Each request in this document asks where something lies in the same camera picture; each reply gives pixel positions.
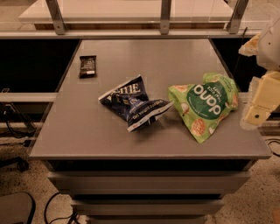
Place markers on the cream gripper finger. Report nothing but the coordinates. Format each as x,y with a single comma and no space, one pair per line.
263,99
250,48

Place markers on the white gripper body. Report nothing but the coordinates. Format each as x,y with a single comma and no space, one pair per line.
270,49

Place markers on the blue chip bag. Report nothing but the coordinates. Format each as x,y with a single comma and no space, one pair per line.
131,102

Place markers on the green rice chips bag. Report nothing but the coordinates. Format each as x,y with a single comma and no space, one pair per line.
203,106

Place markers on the dark rxbar chocolate bar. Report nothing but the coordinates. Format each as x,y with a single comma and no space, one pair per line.
87,66

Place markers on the grey drawer cabinet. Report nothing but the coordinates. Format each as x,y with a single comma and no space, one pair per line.
159,174

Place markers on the grey chair seat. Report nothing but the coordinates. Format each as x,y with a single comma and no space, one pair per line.
17,208

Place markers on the metal railing frame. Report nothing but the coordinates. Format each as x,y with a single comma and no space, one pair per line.
134,19

